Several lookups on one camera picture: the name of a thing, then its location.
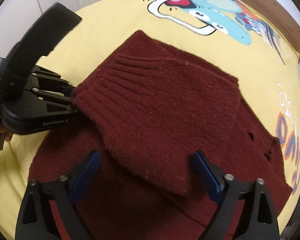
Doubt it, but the dark red knit sweater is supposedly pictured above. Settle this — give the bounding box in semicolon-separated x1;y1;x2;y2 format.
29;31;292;239

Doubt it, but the person's left hand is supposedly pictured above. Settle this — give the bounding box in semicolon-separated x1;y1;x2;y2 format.
0;120;14;142

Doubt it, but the yellow dinosaur print bedspread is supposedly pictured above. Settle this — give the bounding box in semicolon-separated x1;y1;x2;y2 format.
0;0;300;239

